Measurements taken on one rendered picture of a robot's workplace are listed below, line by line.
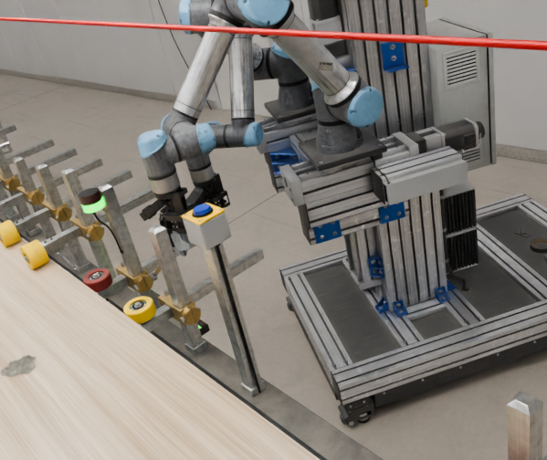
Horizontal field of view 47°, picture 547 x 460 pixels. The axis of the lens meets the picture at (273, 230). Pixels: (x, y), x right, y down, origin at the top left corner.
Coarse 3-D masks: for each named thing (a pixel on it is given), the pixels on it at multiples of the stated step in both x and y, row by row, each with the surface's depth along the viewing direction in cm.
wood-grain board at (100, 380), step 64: (0, 256) 209; (0, 320) 175; (64, 320) 168; (128, 320) 162; (0, 384) 150; (64, 384) 145; (128, 384) 140; (192, 384) 136; (0, 448) 131; (64, 448) 127; (128, 448) 124; (192, 448) 121; (256, 448) 117
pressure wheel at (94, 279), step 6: (96, 270) 187; (102, 270) 186; (108, 270) 186; (90, 276) 185; (96, 276) 184; (102, 276) 183; (108, 276) 183; (84, 282) 182; (90, 282) 181; (96, 282) 181; (102, 282) 182; (108, 282) 183; (90, 288) 182; (96, 288) 182; (102, 288) 182; (108, 300) 189
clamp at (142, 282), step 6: (120, 270) 192; (126, 270) 191; (144, 270) 188; (126, 276) 189; (138, 276) 186; (144, 276) 186; (132, 282) 187; (138, 282) 185; (144, 282) 186; (150, 282) 187; (132, 288) 190; (138, 288) 186; (144, 288) 186; (150, 288) 188
